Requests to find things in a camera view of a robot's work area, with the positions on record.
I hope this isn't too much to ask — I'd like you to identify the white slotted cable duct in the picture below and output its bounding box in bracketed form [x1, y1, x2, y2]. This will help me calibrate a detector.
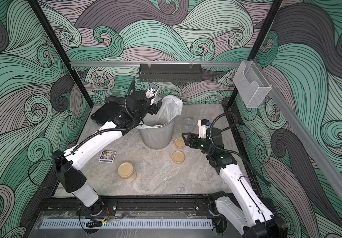
[39, 218, 213, 230]

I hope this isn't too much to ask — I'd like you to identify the silver mesh waste bin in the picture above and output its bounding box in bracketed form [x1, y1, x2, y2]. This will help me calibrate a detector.
[137, 115, 175, 150]

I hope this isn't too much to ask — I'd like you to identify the beige jar lid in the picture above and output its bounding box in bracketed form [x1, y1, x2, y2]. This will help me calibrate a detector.
[172, 151, 185, 164]
[174, 137, 185, 149]

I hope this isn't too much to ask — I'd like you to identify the white plastic bin liner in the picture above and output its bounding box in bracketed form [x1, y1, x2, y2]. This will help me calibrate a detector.
[136, 96, 183, 129]

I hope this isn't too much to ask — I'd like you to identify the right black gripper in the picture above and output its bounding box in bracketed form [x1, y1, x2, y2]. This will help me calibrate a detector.
[183, 132, 213, 155]

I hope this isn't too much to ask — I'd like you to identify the black flat case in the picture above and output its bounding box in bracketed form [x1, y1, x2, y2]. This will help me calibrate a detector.
[91, 101, 123, 126]

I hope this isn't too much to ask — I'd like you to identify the clear acrylic wall holder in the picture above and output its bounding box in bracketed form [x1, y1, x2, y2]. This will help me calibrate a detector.
[233, 60, 271, 109]

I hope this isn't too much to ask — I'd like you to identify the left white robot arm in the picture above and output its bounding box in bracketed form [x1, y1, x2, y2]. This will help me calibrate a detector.
[52, 86, 162, 216]

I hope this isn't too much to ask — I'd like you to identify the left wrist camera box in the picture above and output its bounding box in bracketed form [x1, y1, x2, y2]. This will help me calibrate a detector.
[146, 83, 159, 105]

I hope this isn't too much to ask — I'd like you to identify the black perforated wall shelf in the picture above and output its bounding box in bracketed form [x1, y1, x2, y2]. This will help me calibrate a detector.
[138, 63, 203, 83]

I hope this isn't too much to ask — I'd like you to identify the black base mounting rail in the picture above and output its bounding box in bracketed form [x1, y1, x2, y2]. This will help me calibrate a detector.
[36, 194, 276, 218]

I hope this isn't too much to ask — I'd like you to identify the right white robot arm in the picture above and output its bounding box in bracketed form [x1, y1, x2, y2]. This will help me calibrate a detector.
[182, 127, 288, 238]

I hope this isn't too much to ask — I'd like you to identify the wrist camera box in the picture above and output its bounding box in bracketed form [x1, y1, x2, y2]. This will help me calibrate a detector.
[197, 119, 210, 138]
[146, 83, 159, 105]

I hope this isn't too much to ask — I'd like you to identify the jar with beige lid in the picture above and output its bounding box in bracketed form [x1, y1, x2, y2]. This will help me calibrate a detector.
[118, 162, 137, 183]

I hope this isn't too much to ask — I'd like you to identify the black corrugated right cable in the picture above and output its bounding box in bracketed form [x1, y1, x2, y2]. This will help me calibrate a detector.
[208, 112, 271, 187]

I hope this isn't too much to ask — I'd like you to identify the small colourful card box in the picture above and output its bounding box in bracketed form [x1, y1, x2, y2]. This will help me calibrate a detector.
[99, 150, 116, 163]

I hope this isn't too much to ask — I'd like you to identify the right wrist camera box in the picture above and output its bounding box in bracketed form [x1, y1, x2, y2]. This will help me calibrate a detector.
[197, 119, 210, 138]

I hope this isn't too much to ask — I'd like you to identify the clear plastic rice jar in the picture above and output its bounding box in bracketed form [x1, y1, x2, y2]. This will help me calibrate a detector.
[183, 117, 195, 129]

